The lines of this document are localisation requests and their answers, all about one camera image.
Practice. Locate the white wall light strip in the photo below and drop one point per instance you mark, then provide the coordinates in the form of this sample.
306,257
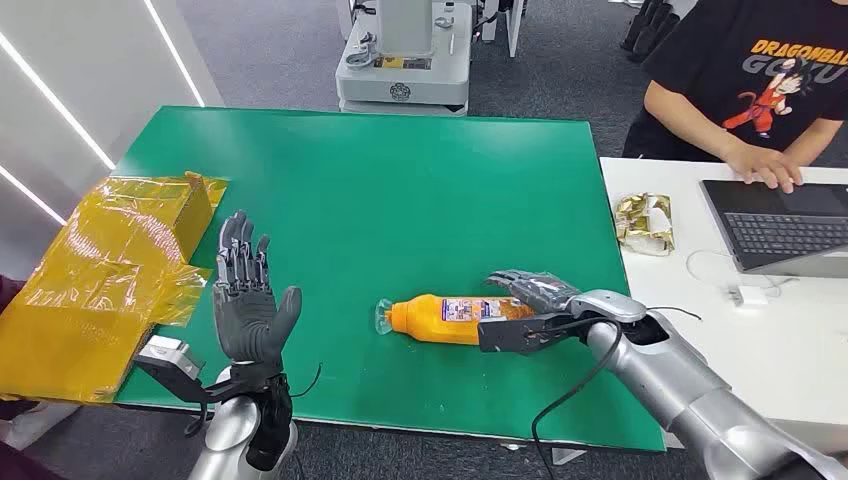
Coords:
30,193
173,52
60,99

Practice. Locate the person's left forearm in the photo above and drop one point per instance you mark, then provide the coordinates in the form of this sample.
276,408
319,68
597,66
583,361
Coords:
818,139

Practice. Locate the dark grey laptop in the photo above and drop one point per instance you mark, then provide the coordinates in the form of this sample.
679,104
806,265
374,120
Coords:
782,228

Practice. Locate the person at laptop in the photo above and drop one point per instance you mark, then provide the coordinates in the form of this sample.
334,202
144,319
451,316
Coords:
729,60

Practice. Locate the white stand frame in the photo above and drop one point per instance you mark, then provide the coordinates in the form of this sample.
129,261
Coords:
511,26

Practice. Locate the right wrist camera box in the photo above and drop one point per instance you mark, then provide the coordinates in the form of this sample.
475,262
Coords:
510,334

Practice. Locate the orange plastic bottle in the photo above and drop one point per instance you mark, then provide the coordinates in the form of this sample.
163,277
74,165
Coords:
430,321

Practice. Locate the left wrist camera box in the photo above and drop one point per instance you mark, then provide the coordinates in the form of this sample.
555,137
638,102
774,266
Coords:
166,361

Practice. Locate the person's right forearm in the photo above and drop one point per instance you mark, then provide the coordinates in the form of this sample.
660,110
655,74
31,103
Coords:
689,122

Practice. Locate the yellow taped cardboard box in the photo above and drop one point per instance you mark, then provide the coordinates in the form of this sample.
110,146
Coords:
93,291

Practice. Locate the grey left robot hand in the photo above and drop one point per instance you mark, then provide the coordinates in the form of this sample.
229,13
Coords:
248,318

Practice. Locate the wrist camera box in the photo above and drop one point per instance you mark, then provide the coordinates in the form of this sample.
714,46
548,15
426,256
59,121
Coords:
166,361
510,334

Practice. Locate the person's right hand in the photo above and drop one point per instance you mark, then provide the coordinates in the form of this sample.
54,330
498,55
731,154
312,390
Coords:
762,164

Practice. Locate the crumpled gold foil wrapper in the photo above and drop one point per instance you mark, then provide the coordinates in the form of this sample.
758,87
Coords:
644,222

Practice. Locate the white robot base machine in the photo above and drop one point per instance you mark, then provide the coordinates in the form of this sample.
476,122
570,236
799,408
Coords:
404,73

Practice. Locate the white power adapter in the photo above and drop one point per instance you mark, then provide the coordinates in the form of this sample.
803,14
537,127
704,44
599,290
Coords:
750,295

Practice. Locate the black chair base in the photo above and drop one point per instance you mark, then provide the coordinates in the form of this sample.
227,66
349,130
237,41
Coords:
649,30

